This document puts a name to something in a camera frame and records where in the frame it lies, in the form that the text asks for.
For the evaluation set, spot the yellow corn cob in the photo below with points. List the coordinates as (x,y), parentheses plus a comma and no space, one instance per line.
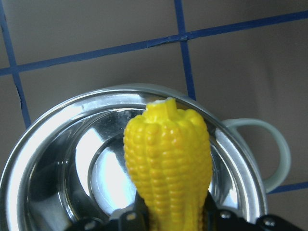
(168,157)

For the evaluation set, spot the pale green electric pot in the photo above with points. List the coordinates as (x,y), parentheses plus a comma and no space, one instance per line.
(70,163)

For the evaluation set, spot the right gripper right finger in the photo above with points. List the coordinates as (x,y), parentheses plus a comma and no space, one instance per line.
(224,219)

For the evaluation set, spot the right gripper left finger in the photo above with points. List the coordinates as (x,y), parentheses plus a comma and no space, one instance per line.
(135,217)

